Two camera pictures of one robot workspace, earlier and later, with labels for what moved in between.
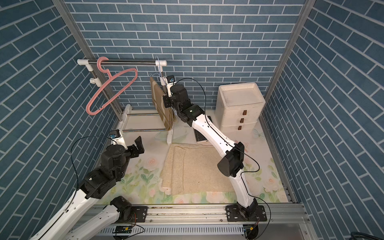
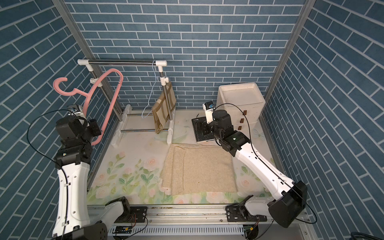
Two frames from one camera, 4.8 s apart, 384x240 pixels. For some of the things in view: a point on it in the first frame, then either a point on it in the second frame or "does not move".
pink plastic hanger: [88, 111] to [76, 91]
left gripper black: [135, 152] to [94, 124]
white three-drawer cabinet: [238, 107] does not move
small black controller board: [123, 229] does not move
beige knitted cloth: [188, 168] does not move
